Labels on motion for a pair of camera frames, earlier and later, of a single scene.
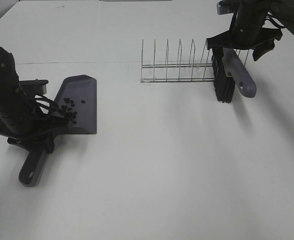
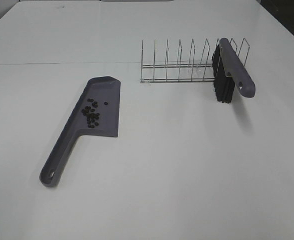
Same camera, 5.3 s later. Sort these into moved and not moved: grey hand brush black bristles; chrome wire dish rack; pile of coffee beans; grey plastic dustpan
Moved: grey plastic dustpan; pile of coffee beans
Not moved: chrome wire dish rack; grey hand brush black bristles
